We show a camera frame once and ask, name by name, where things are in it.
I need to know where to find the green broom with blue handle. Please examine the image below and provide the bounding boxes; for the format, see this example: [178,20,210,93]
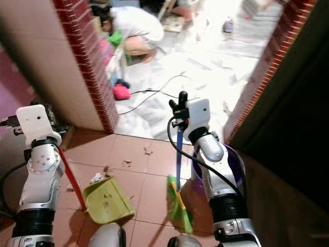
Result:
[166,129,194,235]

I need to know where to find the yellow-green dustpan with red handle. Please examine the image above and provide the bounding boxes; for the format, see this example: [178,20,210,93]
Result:
[57,147,136,225]

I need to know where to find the pink slipper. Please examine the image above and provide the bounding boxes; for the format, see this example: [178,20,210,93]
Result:
[113,84,132,100]

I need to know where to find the purple plastic bucket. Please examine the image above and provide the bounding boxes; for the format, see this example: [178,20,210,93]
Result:
[191,144,245,194]

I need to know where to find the printed flat box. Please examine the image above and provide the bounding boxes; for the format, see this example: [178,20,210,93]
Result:
[162,18,184,32]

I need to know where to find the crumpled white paper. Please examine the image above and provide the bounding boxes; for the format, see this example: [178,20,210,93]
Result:
[90,172,106,185]

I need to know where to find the pink cushion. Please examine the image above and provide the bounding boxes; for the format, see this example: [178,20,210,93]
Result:
[172,5,196,21]

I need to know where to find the small purple bottle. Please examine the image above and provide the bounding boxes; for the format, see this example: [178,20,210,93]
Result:
[223,17,234,33]

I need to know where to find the green cloth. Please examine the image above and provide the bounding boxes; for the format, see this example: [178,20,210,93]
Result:
[107,30,123,49]

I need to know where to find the white stacked tiles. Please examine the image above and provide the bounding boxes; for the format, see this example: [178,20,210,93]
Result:
[241,0,276,20]

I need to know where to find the grey left robot leg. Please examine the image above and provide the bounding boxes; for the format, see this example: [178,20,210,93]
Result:
[88,222,126,247]

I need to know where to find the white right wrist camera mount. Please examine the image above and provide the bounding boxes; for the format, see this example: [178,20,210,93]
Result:
[185,98,211,135]

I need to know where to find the black floor cable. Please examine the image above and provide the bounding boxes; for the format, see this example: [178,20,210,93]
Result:
[117,75,198,115]

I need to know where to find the short black left arm cable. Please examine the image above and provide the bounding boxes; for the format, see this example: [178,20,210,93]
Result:
[0,162,31,194]

